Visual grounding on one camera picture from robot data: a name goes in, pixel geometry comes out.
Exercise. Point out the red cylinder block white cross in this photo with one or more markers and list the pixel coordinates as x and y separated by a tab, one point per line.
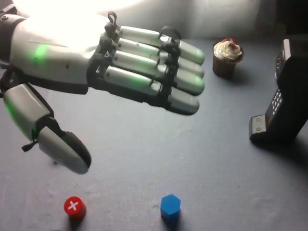
75	207

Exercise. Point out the grey table cloth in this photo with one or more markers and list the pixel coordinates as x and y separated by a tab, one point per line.
144	156

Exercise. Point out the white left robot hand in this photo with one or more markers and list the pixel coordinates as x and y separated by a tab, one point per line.
60	53

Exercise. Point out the blue hexagonal block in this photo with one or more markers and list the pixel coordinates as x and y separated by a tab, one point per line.
170	207

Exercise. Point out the toy cupcake with white frosting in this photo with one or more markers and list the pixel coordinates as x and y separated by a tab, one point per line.
226	60

